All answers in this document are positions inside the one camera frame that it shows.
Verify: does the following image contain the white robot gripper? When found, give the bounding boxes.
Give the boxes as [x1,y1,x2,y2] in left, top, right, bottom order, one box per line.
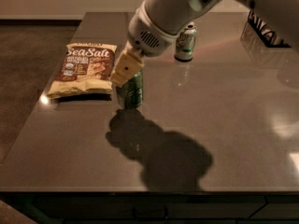
[110,3,178,87]

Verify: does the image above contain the dark green soda can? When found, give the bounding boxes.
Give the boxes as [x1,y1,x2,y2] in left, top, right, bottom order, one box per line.
[116,71,143,109]

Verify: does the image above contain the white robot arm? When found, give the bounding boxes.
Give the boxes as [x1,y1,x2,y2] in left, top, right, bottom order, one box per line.
[110,0,299,87]

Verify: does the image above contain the brown sea salt chip bag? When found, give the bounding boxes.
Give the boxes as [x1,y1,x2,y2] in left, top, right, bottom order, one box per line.
[47,43,117,99]

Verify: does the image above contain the white green soda can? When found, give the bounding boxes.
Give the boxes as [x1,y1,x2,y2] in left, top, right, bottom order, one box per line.
[175,21,197,62]

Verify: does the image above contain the black wire napkin holder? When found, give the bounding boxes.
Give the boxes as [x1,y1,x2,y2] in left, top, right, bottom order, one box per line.
[248,10,290,48]

